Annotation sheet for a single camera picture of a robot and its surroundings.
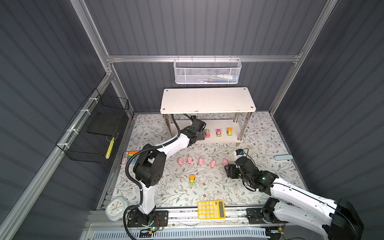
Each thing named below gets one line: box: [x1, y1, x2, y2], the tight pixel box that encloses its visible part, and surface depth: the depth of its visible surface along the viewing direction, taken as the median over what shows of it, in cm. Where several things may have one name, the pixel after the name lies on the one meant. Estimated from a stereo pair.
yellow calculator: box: [197, 200, 226, 220], surface depth 77 cm
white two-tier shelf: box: [160, 87, 257, 144], surface depth 85 cm
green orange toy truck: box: [227, 127, 233, 136], surface depth 101 cm
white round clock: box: [105, 196, 129, 222], surface depth 76 cm
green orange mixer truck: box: [189, 174, 196, 186], surface depth 86 cm
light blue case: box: [274, 155, 293, 161], surface depth 95 cm
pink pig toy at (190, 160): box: [186, 156, 194, 165], surface depth 95 cm
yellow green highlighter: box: [105, 137, 115, 159], surface depth 69 cm
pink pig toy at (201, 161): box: [198, 157, 205, 166], surface depth 95 cm
